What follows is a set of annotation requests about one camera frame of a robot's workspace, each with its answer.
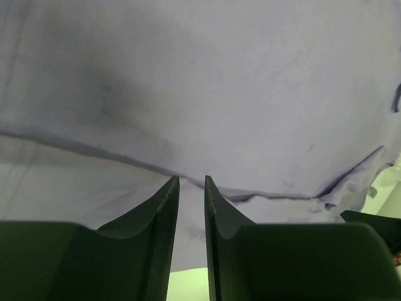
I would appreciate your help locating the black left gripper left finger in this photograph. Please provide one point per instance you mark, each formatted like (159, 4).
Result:
(128, 258)

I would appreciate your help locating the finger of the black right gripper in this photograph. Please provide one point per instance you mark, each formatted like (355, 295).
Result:
(388, 228)

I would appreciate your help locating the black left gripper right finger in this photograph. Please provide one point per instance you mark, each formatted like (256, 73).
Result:
(250, 261)

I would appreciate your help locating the lavender t shirt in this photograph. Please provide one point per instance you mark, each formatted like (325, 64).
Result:
(288, 105)

